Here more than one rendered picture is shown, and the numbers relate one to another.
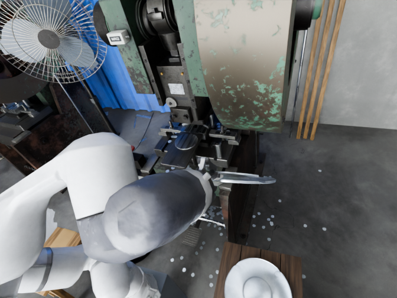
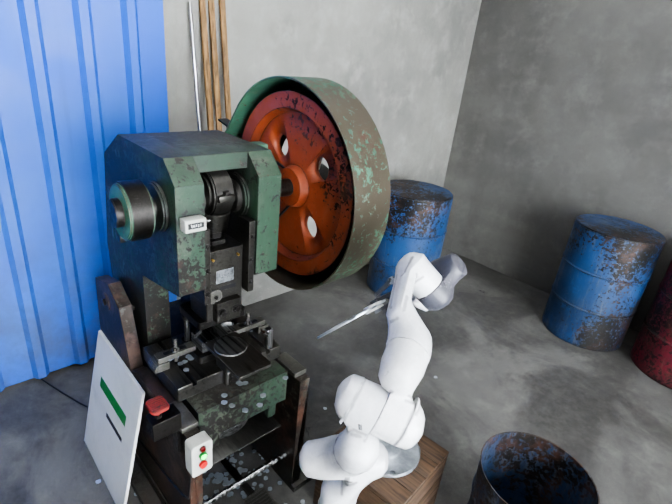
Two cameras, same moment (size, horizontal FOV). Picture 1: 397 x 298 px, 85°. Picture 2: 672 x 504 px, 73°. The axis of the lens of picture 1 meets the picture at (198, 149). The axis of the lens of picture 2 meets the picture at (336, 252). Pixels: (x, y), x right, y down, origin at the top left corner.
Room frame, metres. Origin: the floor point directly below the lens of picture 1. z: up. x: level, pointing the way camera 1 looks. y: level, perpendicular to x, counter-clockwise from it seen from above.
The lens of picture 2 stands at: (0.20, 1.35, 1.85)
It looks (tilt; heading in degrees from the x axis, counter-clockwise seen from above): 24 degrees down; 283
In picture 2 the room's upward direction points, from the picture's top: 6 degrees clockwise
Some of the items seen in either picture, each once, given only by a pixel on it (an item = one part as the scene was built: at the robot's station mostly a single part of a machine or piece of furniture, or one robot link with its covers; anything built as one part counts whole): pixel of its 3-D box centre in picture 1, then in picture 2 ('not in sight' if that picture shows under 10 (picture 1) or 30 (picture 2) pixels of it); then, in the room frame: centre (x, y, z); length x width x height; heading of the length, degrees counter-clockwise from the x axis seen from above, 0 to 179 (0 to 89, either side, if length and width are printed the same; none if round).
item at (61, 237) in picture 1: (67, 266); not in sight; (0.67, 1.02, 0.16); 0.34 x 0.24 x 0.34; 152
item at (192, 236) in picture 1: (204, 207); (230, 468); (0.87, 0.06, 0.14); 0.59 x 0.10 x 0.05; 149
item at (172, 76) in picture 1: (181, 89); (218, 277); (0.95, 0.01, 1.04); 0.17 x 0.15 x 0.30; 149
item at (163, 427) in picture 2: (139, 166); (164, 433); (0.94, 0.37, 0.62); 0.10 x 0.06 x 0.20; 59
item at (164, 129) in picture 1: (170, 126); (173, 350); (1.07, 0.13, 0.76); 0.17 x 0.06 x 0.10; 59
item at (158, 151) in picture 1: (198, 140); (213, 352); (0.98, -0.01, 0.68); 0.45 x 0.30 x 0.06; 59
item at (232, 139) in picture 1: (224, 132); (249, 322); (0.90, -0.16, 0.76); 0.17 x 0.06 x 0.10; 59
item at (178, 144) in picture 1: (185, 156); (237, 366); (0.83, 0.08, 0.72); 0.25 x 0.14 x 0.14; 149
